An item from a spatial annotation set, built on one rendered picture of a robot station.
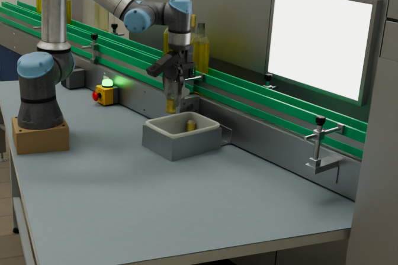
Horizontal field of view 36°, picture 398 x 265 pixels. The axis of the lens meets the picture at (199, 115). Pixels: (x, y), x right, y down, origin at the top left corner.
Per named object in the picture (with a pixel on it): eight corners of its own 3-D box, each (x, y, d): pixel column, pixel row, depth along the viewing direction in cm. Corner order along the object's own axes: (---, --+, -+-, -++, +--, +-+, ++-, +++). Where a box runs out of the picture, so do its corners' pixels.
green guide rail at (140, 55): (194, 92, 231) (195, 72, 228) (192, 93, 230) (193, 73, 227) (3, 15, 354) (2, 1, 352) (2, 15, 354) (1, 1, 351)
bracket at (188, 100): (199, 113, 229) (201, 96, 227) (180, 118, 223) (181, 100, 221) (193, 110, 232) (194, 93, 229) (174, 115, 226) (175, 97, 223)
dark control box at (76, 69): (84, 87, 274) (84, 69, 271) (69, 90, 269) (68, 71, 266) (76, 83, 280) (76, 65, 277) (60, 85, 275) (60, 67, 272)
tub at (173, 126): (221, 146, 215) (222, 123, 212) (171, 160, 201) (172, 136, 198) (190, 132, 227) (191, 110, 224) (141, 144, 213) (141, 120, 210)
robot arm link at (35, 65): (13, 99, 199) (9, 58, 194) (31, 87, 211) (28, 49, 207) (47, 100, 197) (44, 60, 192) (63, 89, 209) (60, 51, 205)
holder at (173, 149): (231, 145, 218) (233, 125, 216) (171, 161, 201) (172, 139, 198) (201, 131, 230) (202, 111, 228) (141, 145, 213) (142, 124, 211)
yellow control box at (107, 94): (118, 104, 254) (118, 87, 252) (103, 106, 250) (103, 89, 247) (109, 99, 259) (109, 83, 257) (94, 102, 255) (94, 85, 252)
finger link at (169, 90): (180, 102, 212) (183, 77, 208) (166, 104, 209) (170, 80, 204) (175, 98, 214) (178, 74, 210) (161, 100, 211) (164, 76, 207)
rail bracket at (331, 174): (340, 181, 185) (350, 112, 178) (304, 196, 175) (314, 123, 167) (327, 176, 189) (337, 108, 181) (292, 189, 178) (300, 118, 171)
